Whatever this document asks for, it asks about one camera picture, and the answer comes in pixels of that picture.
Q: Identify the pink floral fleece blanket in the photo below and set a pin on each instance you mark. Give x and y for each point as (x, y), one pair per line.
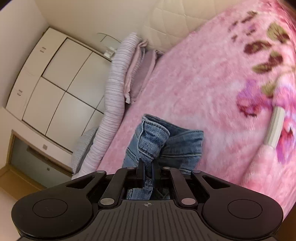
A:
(225, 79)

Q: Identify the lilac striped rolled quilt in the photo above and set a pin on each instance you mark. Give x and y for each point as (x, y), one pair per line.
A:
(114, 100)

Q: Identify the grey patterned pillow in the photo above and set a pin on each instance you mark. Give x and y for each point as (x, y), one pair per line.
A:
(81, 149)

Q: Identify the blue denim jeans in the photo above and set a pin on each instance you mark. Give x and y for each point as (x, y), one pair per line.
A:
(170, 145)

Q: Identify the lilac pillow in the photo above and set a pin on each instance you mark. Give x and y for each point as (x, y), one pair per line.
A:
(139, 71)

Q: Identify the cream quilted headboard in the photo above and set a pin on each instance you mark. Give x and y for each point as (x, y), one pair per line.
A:
(170, 22)

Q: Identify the wooden room door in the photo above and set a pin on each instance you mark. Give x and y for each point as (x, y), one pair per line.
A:
(17, 184)

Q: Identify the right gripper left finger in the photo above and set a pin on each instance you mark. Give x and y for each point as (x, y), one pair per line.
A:
(118, 186)

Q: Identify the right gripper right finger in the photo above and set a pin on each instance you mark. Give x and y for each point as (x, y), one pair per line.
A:
(173, 184)

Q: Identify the white sliding wardrobe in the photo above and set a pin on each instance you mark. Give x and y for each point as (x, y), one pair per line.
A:
(60, 89)

